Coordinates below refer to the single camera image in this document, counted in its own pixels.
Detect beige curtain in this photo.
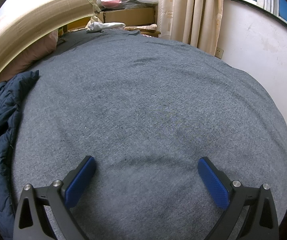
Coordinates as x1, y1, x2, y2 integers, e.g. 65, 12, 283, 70
157, 0, 224, 55

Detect white wall socket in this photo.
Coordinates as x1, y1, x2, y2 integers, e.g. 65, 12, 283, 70
214, 47, 224, 59

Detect cardboard box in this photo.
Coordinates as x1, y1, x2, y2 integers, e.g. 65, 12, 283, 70
97, 8, 155, 26

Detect pink pillow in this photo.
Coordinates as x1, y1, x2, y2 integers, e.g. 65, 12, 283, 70
0, 29, 58, 83

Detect grey bed cover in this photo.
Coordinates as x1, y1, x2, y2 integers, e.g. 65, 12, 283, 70
12, 30, 287, 239

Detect wooden bed headboard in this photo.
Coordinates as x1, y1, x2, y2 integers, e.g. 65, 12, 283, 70
0, 0, 95, 73

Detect navy quilted puffer jacket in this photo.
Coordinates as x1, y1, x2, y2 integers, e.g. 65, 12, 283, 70
0, 70, 39, 239

